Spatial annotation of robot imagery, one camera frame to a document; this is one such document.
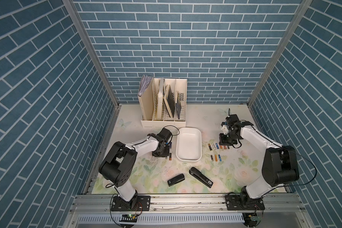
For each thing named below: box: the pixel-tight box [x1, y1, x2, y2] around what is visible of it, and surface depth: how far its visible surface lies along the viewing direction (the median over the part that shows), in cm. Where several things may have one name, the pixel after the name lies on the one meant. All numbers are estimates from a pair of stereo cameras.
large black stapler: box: [189, 167, 214, 189], surface depth 82 cm
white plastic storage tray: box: [175, 126, 203, 162], surface depth 99 cm
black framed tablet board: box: [163, 84, 176, 118], surface depth 104 cm
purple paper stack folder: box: [138, 74, 154, 97], surface depth 95 cm
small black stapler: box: [167, 173, 186, 187], surface depth 81 cm
